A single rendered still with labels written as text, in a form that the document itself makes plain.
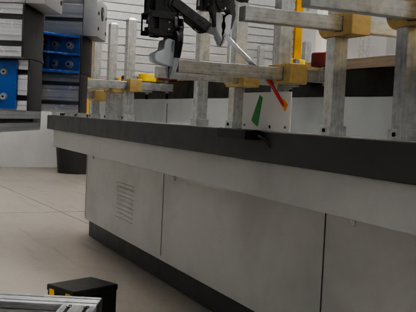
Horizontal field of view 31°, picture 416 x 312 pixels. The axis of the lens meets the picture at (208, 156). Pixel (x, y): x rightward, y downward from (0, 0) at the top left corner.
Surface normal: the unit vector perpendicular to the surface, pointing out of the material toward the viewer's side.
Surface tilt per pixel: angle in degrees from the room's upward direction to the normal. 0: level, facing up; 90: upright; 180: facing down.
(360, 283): 90
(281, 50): 90
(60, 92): 90
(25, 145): 90
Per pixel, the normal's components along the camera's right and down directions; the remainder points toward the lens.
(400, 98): -0.91, -0.02
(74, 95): -0.03, 0.05
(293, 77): 0.41, 0.07
